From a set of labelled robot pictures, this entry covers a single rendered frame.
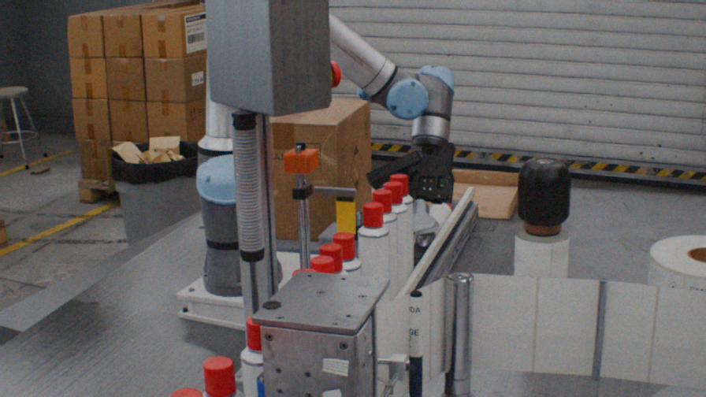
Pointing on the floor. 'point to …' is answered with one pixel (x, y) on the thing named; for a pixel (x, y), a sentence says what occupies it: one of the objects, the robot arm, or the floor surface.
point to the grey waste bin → (157, 205)
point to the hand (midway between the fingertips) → (408, 240)
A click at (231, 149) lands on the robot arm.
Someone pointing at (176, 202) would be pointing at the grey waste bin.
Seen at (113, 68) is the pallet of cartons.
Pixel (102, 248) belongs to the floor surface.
